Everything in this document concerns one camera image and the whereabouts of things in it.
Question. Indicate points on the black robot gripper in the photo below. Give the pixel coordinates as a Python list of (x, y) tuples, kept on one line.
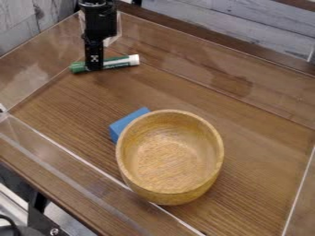
[(100, 27)]

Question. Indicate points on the green and white marker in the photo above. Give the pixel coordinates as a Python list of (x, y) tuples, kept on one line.
[(114, 62)]

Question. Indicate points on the brown wooden bowl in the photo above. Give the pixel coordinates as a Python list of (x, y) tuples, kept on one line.
[(170, 155)]

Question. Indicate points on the blue rectangular block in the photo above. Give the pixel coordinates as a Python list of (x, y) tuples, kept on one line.
[(116, 127)]

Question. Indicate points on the black metal table frame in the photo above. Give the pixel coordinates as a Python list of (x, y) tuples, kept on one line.
[(38, 221)]

